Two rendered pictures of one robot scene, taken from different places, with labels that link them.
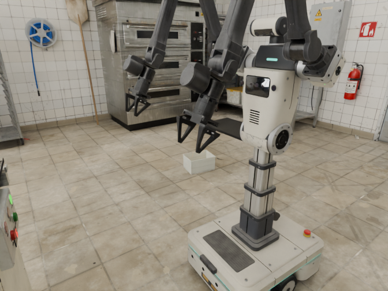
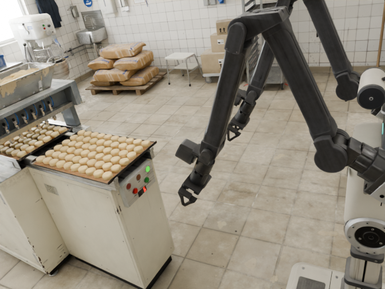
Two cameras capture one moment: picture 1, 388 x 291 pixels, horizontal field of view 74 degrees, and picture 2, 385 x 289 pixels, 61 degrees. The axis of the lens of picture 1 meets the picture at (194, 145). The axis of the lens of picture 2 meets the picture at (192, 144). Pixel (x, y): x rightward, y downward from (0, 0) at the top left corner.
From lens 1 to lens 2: 1.03 m
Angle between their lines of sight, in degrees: 59
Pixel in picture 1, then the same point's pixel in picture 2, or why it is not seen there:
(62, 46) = not seen: outside the picture
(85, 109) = (368, 57)
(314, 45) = (329, 155)
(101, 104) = not seen: outside the picture
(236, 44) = (211, 137)
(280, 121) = (364, 214)
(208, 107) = (193, 177)
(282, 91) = (359, 180)
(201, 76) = (184, 154)
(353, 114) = not seen: outside the picture
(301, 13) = (308, 114)
